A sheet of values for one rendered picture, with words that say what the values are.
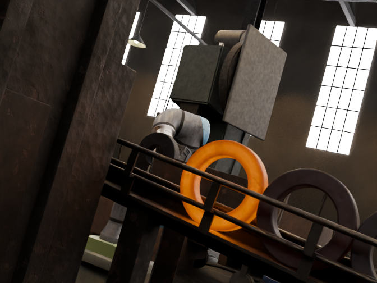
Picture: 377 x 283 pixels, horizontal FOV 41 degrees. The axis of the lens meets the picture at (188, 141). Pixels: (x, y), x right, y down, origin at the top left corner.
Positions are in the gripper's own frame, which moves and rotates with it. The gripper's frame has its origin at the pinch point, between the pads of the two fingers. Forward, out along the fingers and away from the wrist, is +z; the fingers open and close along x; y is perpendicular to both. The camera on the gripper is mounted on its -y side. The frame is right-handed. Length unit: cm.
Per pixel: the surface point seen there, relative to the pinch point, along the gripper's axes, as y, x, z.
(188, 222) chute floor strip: -29, 46, 44
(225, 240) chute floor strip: -30, 55, 43
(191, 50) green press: 284, -288, -361
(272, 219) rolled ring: -23, 62, 43
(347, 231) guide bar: -22, 76, 48
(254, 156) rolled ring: -13, 55, 46
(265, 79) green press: 289, -192, -413
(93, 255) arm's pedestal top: -37, -32, -37
